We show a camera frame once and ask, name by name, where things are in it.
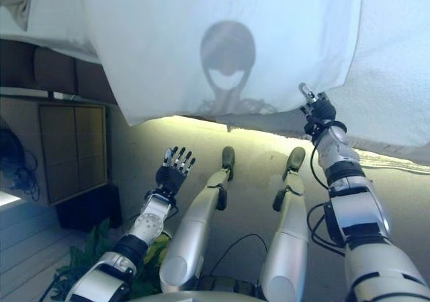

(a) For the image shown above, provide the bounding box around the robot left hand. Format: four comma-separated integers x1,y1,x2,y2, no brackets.
155,145,197,196

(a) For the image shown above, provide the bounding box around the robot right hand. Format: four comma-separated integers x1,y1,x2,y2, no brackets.
298,82,338,127

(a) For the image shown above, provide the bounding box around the white duvet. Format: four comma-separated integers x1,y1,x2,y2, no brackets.
82,0,366,126

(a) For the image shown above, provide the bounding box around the silver robot left leg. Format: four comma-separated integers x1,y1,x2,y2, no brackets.
159,146,236,295

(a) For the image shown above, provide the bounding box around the silver robot leg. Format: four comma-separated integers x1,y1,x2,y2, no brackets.
159,146,236,295
261,146,310,302

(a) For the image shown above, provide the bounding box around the black box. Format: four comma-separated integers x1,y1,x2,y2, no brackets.
55,184,124,231

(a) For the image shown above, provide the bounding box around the wooden nightstand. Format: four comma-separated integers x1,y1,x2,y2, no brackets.
0,95,108,205

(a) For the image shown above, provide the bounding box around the green leafy plant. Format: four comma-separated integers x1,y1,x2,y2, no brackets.
55,219,171,299

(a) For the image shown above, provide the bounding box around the silver robot right leg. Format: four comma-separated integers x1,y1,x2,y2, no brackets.
261,146,310,302

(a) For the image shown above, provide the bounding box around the black round device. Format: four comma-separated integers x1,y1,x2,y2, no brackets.
0,126,40,204

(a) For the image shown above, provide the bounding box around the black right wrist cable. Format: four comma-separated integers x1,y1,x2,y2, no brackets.
307,140,347,258

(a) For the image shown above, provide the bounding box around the black pelvis cable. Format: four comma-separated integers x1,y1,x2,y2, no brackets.
208,233,269,279

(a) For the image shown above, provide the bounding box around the brown upholstered bed frame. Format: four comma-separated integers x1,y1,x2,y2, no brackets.
0,38,118,106

